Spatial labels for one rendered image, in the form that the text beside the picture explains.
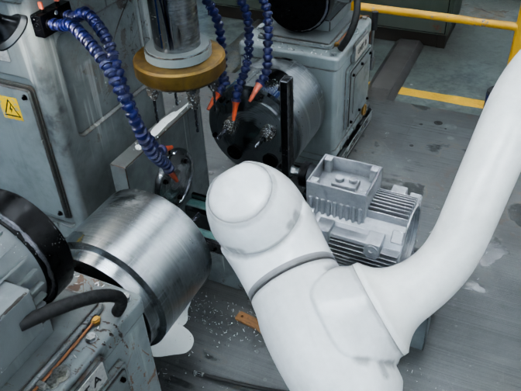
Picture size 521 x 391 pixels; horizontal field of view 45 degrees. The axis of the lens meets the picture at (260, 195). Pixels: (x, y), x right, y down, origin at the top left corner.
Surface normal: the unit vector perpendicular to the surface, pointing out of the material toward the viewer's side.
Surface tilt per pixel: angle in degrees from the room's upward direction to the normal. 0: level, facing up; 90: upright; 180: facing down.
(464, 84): 0
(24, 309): 90
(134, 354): 90
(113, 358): 90
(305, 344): 45
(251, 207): 34
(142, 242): 28
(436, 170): 0
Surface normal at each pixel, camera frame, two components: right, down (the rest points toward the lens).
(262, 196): -0.08, -0.40
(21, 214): 0.43, -0.54
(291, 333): -0.57, -0.17
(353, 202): -0.44, 0.57
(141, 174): 0.90, 0.24
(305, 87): 0.63, -0.36
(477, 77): -0.04, -0.79
